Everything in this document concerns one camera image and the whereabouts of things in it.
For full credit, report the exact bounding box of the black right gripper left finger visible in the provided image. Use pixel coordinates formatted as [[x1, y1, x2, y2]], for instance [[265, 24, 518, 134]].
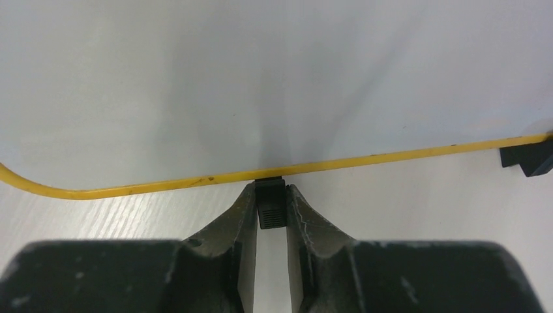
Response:
[[164, 183, 258, 312]]

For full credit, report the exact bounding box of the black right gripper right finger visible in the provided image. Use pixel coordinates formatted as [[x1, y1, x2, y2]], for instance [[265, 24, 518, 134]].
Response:
[[286, 185, 365, 312]]

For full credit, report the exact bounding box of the yellow framed whiteboard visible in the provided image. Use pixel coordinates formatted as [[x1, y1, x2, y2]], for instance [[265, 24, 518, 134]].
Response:
[[1, 1, 552, 200]]

